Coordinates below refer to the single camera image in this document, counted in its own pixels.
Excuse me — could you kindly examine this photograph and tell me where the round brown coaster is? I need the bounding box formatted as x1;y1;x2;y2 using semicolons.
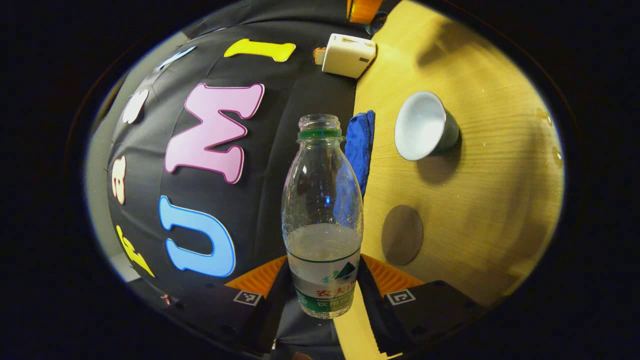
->
381;205;424;266

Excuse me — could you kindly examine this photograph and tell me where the teal teacup lid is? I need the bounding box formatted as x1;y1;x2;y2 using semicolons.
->
365;11;388;36

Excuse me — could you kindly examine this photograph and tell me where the blue towel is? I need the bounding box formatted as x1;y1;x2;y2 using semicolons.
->
344;110;376;199

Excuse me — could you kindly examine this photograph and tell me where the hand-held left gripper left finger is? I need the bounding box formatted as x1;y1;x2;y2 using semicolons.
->
164;255;292;357

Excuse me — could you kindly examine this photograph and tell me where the white toy toaster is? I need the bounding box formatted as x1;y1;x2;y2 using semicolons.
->
321;33;377;79

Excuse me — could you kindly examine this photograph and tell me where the white teacup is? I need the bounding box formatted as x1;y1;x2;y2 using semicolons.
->
394;90;460;162

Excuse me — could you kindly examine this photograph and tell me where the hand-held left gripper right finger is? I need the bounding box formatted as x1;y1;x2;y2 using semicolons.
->
356;253;487;357

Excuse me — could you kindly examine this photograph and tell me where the clear plastic water bottle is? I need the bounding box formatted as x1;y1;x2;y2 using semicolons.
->
281;114;364;319

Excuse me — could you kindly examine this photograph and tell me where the black backdrop cloth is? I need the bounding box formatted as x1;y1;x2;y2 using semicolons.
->
107;0;386;348

